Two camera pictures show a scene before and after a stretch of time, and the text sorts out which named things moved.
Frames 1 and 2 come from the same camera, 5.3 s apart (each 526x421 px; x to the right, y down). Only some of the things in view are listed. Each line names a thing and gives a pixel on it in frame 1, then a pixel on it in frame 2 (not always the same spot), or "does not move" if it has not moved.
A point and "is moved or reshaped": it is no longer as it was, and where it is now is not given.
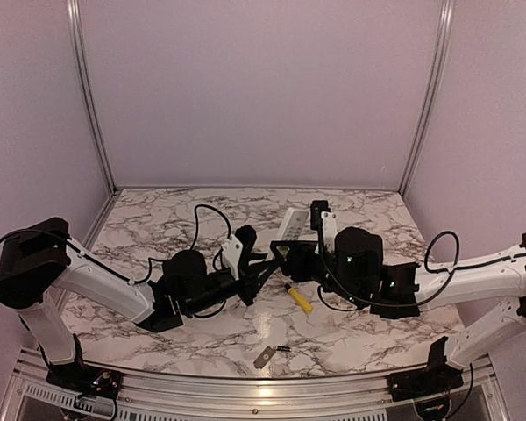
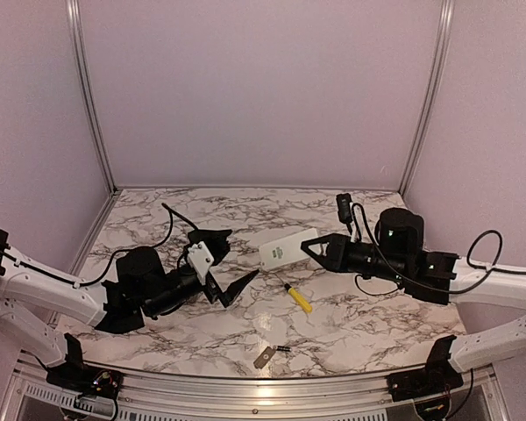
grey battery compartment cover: (264, 358) does not move
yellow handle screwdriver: (304, 303) does not move
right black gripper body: (348, 289) → (384, 266)
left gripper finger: (252, 286) → (226, 297)
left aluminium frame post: (82, 71) does not move
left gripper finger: (250, 256) → (215, 240)
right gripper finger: (281, 248) → (336, 258)
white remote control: (292, 224) is moved or reshaped
